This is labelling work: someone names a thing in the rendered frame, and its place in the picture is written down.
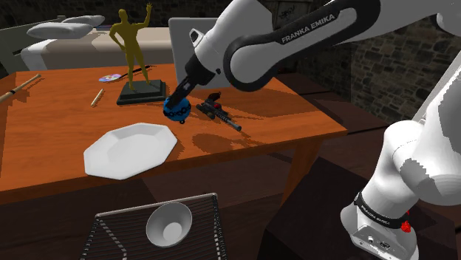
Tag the white octagonal plate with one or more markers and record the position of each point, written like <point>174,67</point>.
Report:
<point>129,151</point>

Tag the grey upright flat panel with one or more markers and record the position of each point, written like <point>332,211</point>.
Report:
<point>180,43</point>

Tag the wooden baseball bat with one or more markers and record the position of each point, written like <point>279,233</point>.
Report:
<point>18,87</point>

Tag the bed with white pillows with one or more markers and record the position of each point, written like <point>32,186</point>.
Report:
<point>72,50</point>

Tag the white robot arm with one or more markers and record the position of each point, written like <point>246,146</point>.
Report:
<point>302,39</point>

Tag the black toy gun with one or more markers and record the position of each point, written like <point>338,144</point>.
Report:
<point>216,111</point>

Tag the white bowl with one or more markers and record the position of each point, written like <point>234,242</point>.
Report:
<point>169,225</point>

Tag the shiny disc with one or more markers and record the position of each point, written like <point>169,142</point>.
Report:
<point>110,77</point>

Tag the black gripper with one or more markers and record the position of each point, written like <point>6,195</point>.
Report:
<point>200,70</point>

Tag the orange wooden table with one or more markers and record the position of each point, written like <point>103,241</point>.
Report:
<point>54,122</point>

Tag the gold figure on dark base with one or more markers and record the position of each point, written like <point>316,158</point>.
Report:
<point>134,46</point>

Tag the short wooden stick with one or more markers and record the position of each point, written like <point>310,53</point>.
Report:
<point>97,97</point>

